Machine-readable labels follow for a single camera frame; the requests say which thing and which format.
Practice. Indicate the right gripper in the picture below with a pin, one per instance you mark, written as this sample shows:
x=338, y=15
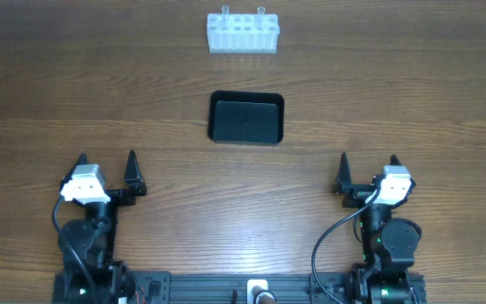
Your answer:
x=359, y=195

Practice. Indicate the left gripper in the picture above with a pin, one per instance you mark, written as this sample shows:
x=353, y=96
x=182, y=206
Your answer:
x=120, y=197

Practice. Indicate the clear test tube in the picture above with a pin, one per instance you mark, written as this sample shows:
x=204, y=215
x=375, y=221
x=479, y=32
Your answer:
x=225, y=10
x=261, y=11

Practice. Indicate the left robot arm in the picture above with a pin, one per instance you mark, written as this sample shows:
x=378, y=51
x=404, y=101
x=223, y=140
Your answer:
x=78, y=240

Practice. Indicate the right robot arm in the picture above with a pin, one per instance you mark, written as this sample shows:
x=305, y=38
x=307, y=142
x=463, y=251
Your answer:
x=395, y=245

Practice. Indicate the black tray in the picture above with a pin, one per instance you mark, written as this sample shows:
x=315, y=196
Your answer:
x=246, y=120

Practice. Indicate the white test tube rack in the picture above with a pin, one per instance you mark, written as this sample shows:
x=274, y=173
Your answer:
x=243, y=40

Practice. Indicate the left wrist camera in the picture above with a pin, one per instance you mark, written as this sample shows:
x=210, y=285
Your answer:
x=84, y=186

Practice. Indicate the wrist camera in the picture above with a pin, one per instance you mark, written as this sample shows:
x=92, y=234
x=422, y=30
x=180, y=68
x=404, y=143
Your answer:
x=84, y=186
x=395, y=186

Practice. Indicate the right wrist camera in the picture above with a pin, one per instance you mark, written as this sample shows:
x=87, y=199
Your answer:
x=395, y=186

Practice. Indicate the mounting rail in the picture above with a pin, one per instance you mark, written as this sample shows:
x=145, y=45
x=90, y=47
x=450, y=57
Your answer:
x=209, y=288

